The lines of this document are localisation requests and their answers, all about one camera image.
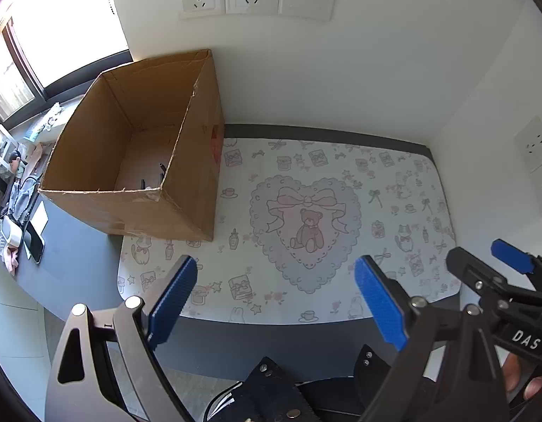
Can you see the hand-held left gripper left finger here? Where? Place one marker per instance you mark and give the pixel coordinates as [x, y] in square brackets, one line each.
[172, 299]

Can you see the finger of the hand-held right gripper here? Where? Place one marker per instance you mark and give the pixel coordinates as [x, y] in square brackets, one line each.
[471, 268]
[513, 256]

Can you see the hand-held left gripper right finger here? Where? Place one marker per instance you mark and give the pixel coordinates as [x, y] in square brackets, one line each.
[381, 299]

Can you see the brown cardboard box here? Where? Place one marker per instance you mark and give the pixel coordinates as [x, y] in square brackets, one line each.
[121, 213]

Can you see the green toy chair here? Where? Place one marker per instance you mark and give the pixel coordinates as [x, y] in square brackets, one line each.
[143, 183]

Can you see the person's right hand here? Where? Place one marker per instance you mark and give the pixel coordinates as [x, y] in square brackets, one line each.
[535, 387]

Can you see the white printed bear mat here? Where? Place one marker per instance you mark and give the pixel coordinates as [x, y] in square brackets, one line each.
[236, 211]

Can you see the black smartphone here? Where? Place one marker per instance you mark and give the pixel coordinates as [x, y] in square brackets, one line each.
[34, 242]

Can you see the white paper sheet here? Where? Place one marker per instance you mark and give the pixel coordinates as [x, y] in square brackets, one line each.
[39, 217]

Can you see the pink cloth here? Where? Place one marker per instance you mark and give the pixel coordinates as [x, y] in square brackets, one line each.
[11, 261]

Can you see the white small device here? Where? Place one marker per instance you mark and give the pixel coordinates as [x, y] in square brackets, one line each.
[11, 233]

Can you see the grey cloth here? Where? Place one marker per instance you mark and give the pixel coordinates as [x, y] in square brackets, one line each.
[22, 198]

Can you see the window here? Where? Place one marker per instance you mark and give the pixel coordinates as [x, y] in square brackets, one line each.
[55, 30]

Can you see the white picture frame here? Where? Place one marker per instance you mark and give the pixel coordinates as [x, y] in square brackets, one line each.
[2, 145]

